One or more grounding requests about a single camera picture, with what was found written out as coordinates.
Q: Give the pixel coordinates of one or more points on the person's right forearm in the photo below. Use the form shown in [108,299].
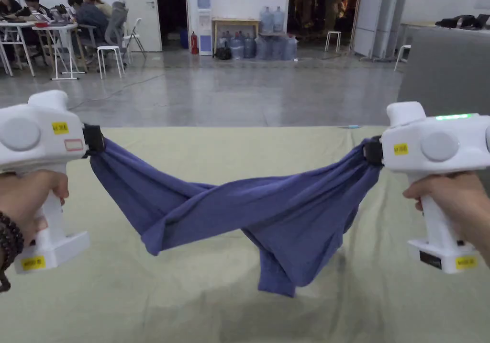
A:
[485,247]

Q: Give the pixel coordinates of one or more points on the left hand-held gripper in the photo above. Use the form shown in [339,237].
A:
[42,140]

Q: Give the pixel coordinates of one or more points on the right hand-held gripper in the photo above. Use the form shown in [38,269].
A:
[421,148]

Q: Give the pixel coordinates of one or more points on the person's right hand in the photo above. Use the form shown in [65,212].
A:
[459,201]

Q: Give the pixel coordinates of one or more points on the group of water bottles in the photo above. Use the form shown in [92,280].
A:
[268,46]

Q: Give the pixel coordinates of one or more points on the white water dispenser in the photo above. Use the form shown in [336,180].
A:
[204,21]

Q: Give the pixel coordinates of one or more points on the person's left hand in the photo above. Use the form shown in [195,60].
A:
[26,197]

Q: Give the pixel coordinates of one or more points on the dark blue shirt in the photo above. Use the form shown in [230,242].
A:
[275,213]

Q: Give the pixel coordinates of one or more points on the bed with pale green sheet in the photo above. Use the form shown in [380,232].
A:
[191,316]

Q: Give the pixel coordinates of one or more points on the pale blue card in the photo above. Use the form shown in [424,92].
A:
[350,126]

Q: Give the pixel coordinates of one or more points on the black bag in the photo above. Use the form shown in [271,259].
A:
[222,53]

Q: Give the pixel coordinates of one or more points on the red fire extinguisher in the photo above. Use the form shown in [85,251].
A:
[195,44]

